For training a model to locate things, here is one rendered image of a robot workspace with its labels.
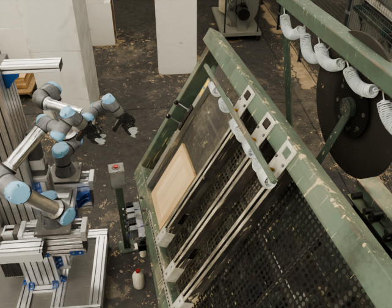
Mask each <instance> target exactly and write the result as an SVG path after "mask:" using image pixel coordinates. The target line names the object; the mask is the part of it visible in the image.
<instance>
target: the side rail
mask: <svg viewBox="0 0 392 308"><path fill-rule="evenodd" d="M216 63H217V61H216V60H215V58H214V56H213V55H212V53H211V52H210V50H209V48H208V47H206V48H205V50H204V52H203V54H202V55H201V57H200V58H199V60H198V62H197V64H196V66H195V67H194V69H193V71H192V73H191V74H190V76H189V78H188V79H187V81H186V83H185V85H184V87H183V88H182V90H181V92H180V94H179V95H178V97H177V99H176V100H178V101H179V104H181V105H183V106H184V107H186V108H187V109H188V108H189V106H190V105H191V104H193V102H194V101H195V99H196V97H197V95H198V94H199V92H200V91H201V89H202V87H203V86H204V84H205V82H206V80H207V79H208V77H209V75H208V73H207V71H206V70H205V68H204V64H208V66H209V67H210V69H211V67H212V66H213V65H216ZM187 109H185V108H183V107H182V106H180V105H175V104H173V106H172V107H171V109H170V111H169V113H168V114H170V115H171V118H173V119H175V120H176V121H178V122H179V123H180V121H181V120H182V118H183V117H184V115H185V113H186V111H187ZM171 118H169V119H167V118H165V120H164V121H163V123H162V125H161V127H160V128H159V130H158V132H157V133H156V135H155V137H154V139H153V140H152V142H151V144H150V146H149V148H148V149H147V151H146V152H145V154H144V156H143V158H142V160H141V161H140V163H141V166H144V167H147V168H150V169H154V167H155V166H156V164H157V163H158V161H159V159H160V157H161V156H162V154H163V153H164V151H165V149H166V148H167V145H166V143H167V141H168V139H169V137H172V135H173V133H174V132H175V131H177V129H178V125H179V123H177V122H175V121H174V120H172V119H171Z"/></svg>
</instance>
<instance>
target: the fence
mask: <svg viewBox="0 0 392 308"><path fill-rule="evenodd" d="M207 80H208V81H209V83H210V82H212V80H211V79H210V78H208V79H207ZM207 80H206V82H207ZM209 83H208V84H209ZM205 84H206V83H205ZM205 84H204V86H203V87H202V89H203V90H204V91H203V93H202V94H201V96H200V95H199V94H200V92H201V91H200V92H199V94H198V95H197V97H196V99H195V101H194V102H193V104H192V105H193V107H194V108H193V110H192V112H191V114H190V115H189V117H188V118H187V120H186V122H185V123H184V125H183V127H182V129H181V130H179V129H177V131H176V133H175V134H174V136H173V137H172V139H171V141H170V142H169V144H168V146H167V148H166V149H165V151H164V153H163V154H162V156H161V157H160V159H159V161H158V163H157V164H156V166H155V167H154V169H153V171H152V173H151V174H150V176H149V178H148V179H147V181H146V183H147V186H149V187H152V186H153V184H154V182H155V181H156V179H157V178H158V176H159V174H160V173H161V171H162V169H163V168H164V166H165V164H166V163H167V161H168V160H169V158H170V156H171V155H172V153H173V151H174V150H175V148H176V146H177V145H178V143H179V141H180V140H181V138H182V137H183V135H184V133H185V132H186V130H187V128H188V127H189V125H190V124H191V121H192V120H193V119H194V117H195V115H196V113H197V112H198V110H199V109H200V107H201V105H202V104H203V102H204V100H205V99H206V97H207V96H208V94H209V92H210V90H209V87H208V84H207V86H206V87H205ZM202 89H201V90H202Z"/></svg>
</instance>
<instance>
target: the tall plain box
mask: <svg viewBox="0 0 392 308"><path fill-rule="evenodd" d="M16 5H17V8H18V13H19V16H20V20H21V24H22V27H23V32H24V36H25V39H26V44H27V48H28V52H29V57H30V59H41V58H57V57H61V58H62V62H63V66H62V69H61V71H60V72H47V73H34V76H35V81H36V84H37V88H38V89H39V88H40V87H41V86H42V85H44V84H45V83H47V82H49V81H53V82H55V83H57V84H58V85H59V86H60V87H61V89H62V93H61V95H60V96H61V98H62V100H61V102H64V103H68V104H70V105H74V106H78V107H81V108H85V109H89V108H90V105H91V104H92V103H93V102H95V101H98V100H99V96H100V91H99V87H98V79H97V74H96V67H95V59H94V55H93V47H92V39H91V35H90V28H89V19H88V14H87V7H86V2H85V0H16Z"/></svg>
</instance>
